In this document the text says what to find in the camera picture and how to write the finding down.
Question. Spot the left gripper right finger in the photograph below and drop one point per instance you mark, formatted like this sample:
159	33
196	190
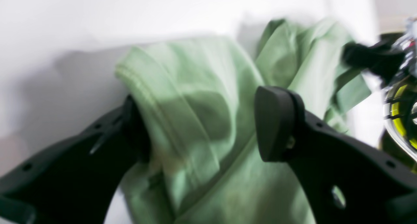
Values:
344	180

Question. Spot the green T-shirt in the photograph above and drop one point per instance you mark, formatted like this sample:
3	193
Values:
196	97

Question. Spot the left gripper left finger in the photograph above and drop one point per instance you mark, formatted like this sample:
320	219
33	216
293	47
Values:
73	181

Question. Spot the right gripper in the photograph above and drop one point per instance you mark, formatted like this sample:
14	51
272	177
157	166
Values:
393	61

